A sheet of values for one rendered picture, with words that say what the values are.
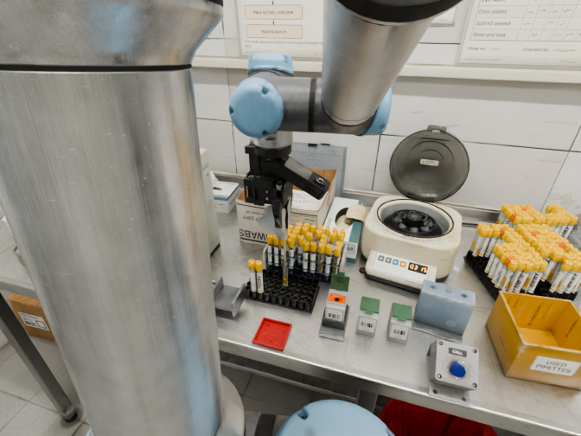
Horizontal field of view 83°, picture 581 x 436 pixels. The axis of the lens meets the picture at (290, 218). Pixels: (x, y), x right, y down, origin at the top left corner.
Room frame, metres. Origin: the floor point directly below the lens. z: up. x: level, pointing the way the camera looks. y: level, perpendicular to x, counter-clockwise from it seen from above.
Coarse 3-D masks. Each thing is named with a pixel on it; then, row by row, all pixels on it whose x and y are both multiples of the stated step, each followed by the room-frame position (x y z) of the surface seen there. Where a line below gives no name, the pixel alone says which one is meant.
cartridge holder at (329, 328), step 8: (328, 320) 0.48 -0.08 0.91; (336, 320) 0.47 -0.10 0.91; (344, 320) 0.47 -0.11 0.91; (320, 328) 0.47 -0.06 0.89; (328, 328) 0.47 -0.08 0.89; (336, 328) 0.47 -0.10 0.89; (344, 328) 0.47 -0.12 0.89; (328, 336) 0.46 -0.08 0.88; (336, 336) 0.45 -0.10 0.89; (344, 336) 0.46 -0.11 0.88
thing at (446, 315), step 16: (432, 288) 0.50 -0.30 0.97; (416, 304) 0.55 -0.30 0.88; (432, 304) 0.49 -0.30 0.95; (448, 304) 0.47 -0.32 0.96; (464, 304) 0.46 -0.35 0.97; (416, 320) 0.49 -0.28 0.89; (432, 320) 0.48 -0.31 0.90; (448, 320) 0.47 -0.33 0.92; (464, 320) 0.46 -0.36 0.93; (448, 336) 0.46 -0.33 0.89
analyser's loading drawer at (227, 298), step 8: (216, 288) 0.54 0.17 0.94; (224, 288) 0.57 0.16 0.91; (232, 288) 0.57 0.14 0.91; (240, 288) 0.55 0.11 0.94; (216, 296) 0.54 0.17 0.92; (224, 296) 0.54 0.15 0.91; (232, 296) 0.54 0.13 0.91; (240, 296) 0.53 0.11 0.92; (216, 304) 0.52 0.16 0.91; (224, 304) 0.52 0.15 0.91; (232, 304) 0.50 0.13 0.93; (240, 304) 0.53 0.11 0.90
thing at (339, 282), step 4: (340, 272) 0.53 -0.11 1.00; (344, 272) 0.53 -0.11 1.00; (332, 276) 0.53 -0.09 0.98; (336, 276) 0.53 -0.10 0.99; (340, 276) 0.53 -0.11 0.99; (344, 276) 0.52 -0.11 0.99; (332, 280) 0.53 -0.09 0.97; (336, 280) 0.53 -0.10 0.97; (340, 280) 0.53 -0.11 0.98; (344, 280) 0.52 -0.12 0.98; (348, 280) 0.52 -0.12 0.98; (332, 284) 0.53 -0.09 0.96; (336, 284) 0.53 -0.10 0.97; (340, 284) 0.52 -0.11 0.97; (344, 284) 0.52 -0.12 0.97; (348, 284) 0.52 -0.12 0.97; (332, 288) 0.53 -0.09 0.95; (336, 288) 0.52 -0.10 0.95; (340, 288) 0.52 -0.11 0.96; (344, 288) 0.52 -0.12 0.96
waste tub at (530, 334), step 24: (504, 312) 0.45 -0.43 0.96; (528, 312) 0.48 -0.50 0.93; (552, 312) 0.47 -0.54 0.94; (576, 312) 0.44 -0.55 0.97; (504, 336) 0.42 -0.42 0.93; (528, 336) 0.46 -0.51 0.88; (552, 336) 0.46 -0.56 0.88; (576, 336) 0.41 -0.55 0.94; (504, 360) 0.39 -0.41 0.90; (528, 360) 0.37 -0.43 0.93; (552, 360) 0.36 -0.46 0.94; (576, 360) 0.35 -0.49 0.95; (552, 384) 0.35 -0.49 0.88; (576, 384) 0.35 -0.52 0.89
